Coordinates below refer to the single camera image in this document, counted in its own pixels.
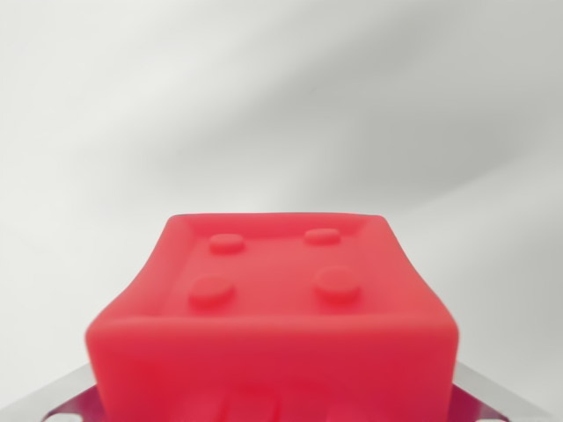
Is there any red cube with studs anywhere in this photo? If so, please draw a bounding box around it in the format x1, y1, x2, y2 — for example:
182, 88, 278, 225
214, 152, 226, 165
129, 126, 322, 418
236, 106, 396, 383
83, 211, 460, 422

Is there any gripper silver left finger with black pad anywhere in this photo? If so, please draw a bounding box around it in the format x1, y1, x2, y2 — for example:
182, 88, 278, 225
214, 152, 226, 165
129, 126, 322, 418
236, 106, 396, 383
40, 364, 106, 422

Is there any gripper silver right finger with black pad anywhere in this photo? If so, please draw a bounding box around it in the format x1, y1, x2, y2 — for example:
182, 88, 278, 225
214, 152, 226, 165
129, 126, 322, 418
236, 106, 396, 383
447, 360, 524, 422

